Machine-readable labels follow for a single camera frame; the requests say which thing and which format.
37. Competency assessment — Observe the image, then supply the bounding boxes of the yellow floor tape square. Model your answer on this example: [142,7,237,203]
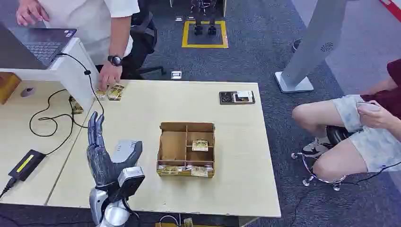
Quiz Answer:
[182,20,229,49]

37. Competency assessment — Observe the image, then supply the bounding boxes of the black power cable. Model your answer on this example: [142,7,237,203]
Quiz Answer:
[0,52,105,199]

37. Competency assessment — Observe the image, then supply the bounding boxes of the standing person's right hand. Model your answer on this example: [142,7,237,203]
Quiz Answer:
[16,0,50,27]

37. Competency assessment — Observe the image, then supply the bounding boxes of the black robot legs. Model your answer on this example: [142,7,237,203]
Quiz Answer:
[190,0,218,36]

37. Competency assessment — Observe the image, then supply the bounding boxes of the black office chair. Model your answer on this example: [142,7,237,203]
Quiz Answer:
[121,0,166,80]

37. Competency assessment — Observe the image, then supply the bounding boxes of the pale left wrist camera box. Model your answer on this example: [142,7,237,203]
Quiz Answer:
[109,166,146,203]

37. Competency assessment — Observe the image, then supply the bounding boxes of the seated person's hand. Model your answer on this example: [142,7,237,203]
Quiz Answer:
[356,103,396,130]

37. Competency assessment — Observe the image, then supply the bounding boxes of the white floor stand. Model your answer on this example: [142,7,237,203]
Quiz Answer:
[274,0,349,94]

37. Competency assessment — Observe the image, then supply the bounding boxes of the black power adapter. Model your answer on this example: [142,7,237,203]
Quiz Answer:
[8,149,46,182]

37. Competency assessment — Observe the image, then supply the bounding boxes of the standing person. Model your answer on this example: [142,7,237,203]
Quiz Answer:
[16,0,140,92]

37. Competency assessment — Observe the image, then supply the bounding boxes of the standing person's hand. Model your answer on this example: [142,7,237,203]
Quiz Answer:
[16,0,50,27]
[97,61,123,92]

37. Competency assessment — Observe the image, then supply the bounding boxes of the grey phone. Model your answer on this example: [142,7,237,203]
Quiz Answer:
[357,101,382,112]

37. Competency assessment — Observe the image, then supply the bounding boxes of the standing person's left hand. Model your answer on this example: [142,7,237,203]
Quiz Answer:
[97,61,123,92]

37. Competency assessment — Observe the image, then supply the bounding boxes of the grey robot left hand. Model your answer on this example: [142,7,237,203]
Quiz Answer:
[87,111,143,191]

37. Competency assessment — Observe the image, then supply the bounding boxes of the chrome stool with black seat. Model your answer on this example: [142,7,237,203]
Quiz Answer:
[291,125,353,192]

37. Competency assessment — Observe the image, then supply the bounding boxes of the small wooden box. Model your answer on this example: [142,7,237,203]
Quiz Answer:
[0,71,22,105]

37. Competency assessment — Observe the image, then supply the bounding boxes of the black wristwatch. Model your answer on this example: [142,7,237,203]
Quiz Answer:
[107,55,123,67]

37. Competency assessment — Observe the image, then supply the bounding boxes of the wooden card box with compartments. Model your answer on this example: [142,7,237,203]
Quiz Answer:
[156,122,216,179]

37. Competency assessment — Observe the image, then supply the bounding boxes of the pale grey card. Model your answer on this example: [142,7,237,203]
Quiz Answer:
[111,140,139,164]

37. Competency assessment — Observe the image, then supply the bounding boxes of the dark laptop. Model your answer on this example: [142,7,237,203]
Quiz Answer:
[0,23,78,70]

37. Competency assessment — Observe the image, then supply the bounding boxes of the seated person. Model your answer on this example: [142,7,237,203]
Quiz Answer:
[291,59,401,183]

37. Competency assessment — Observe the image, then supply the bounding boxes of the black floor cable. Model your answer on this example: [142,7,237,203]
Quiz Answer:
[288,161,401,227]

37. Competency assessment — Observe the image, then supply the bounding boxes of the red strip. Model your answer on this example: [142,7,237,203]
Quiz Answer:
[378,0,401,23]

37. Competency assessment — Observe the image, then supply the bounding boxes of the white desk riser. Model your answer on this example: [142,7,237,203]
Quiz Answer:
[0,37,100,111]

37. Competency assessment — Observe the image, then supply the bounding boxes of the black tray with phone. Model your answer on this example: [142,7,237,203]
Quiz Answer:
[218,90,256,105]

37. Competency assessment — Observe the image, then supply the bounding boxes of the white sneaker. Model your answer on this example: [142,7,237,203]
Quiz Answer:
[301,137,333,158]

